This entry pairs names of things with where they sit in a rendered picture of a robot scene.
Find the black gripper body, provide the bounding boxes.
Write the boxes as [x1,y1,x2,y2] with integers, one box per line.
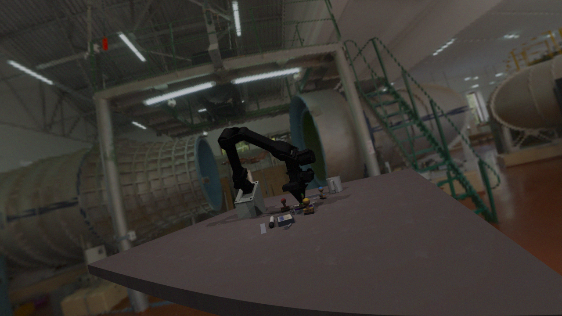
[282,167,311,192]

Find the green-handled rubber stamp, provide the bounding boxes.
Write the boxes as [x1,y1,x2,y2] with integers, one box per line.
[299,193,306,209]

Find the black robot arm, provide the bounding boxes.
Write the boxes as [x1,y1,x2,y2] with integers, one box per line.
[217,127,316,194]

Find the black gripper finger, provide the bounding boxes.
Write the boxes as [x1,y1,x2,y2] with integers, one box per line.
[289,187,303,204]
[301,184,308,198]

